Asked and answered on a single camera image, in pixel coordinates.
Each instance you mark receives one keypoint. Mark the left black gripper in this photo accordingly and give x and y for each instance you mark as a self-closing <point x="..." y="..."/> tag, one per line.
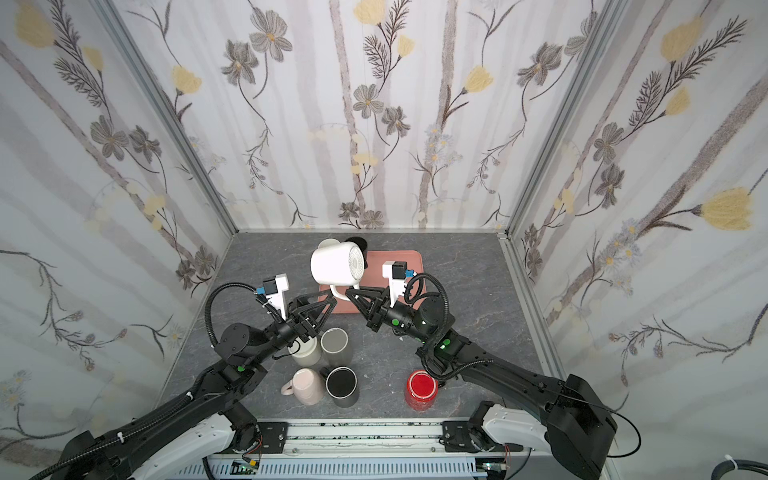
<point x="299" y="326"/>

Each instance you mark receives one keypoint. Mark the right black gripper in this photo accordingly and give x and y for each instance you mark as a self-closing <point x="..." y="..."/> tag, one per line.
<point x="381" y="312"/>

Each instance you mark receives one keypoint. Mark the pink plastic tray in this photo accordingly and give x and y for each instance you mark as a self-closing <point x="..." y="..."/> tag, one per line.
<point x="373" y="276"/>

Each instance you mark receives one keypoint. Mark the grey upside-down mug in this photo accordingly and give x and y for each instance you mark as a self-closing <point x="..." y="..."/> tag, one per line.
<point x="335" y="344"/>

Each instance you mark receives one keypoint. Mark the white ribbed mug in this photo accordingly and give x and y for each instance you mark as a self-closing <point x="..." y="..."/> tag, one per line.
<point x="342" y="265"/>

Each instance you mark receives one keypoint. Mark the black and white mug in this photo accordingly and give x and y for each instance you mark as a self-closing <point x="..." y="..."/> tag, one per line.
<point x="360" y="242"/>

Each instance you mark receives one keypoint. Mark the pale pink mug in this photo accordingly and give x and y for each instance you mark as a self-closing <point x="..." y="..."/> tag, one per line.
<point x="306" y="385"/>

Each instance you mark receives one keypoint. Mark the black dark grey mug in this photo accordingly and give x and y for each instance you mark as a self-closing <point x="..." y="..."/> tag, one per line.
<point x="342" y="385"/>

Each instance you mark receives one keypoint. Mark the red mug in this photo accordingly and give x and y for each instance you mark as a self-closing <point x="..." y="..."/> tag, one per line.
<point x="420" y="390"/>

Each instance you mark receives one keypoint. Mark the light grey mug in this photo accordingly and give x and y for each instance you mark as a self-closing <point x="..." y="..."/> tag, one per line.
<point x="328" y="242"/>

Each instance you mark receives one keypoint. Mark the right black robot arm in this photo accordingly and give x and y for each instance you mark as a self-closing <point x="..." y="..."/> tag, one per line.
<point x="578" y="426"/>

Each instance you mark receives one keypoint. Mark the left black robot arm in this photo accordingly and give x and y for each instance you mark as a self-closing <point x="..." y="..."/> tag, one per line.
<point x="218" y="389"/>

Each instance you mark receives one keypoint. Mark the cream upside-down mug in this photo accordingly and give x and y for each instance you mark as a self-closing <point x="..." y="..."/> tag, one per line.
<point x="305" y="353"/>

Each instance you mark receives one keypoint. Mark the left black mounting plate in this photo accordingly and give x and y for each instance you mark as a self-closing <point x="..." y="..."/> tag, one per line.
<point x="270" y="438"/>

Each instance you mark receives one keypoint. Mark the black mounting plate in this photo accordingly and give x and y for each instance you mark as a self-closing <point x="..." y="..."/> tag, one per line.
<point x="461" y="436"/>
<point x="270" y="438"/>

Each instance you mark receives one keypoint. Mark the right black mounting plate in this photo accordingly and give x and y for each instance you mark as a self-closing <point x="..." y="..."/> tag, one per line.
<point x="461" y="436"/>

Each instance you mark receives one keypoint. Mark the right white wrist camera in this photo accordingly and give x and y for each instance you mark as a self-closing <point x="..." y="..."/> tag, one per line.
<point x="397" y="274"/>

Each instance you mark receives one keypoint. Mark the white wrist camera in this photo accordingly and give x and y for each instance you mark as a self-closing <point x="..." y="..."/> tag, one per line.
<point x="273" y="290"/>
<point x="397" y="274"/>

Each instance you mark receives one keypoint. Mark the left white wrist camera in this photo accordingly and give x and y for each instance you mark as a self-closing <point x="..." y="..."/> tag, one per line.
<point x="273" y="290"/>

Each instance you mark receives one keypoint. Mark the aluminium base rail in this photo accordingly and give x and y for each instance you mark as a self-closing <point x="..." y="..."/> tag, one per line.
<point x="360" y="435"/>

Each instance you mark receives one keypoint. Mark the white slotted cable duct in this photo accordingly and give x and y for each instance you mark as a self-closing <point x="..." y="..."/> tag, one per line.
<point x="351" y="468"/>

